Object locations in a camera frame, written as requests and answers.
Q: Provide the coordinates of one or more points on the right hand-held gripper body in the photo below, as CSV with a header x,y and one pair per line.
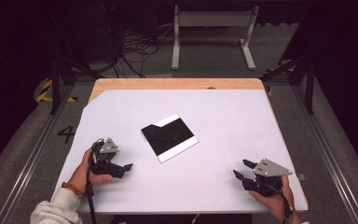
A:
x,y
268,174

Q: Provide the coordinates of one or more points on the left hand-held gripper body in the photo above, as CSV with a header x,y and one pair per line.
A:
x,y
105,155

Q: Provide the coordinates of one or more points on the person's right hand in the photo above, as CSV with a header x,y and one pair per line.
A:
x,y
273,203

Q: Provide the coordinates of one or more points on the person's left hand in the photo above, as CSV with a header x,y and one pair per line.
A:
x,y
80,175

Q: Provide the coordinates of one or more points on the white table sheet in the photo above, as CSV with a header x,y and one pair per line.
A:
x,y
230,124

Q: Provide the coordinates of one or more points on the yellow black floor tape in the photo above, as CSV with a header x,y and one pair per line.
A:
x,y
45,93

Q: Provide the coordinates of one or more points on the white metal stand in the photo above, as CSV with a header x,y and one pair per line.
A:
x,y
213,20

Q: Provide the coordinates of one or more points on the small metal table bracket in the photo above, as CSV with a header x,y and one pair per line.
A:
x,y
300,176

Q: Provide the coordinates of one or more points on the aluminium floor rail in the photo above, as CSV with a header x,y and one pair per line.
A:
x,y
34,149
326,149

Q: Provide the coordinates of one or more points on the black metal stand frame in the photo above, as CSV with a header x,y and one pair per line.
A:
x,y
307,84
56,81

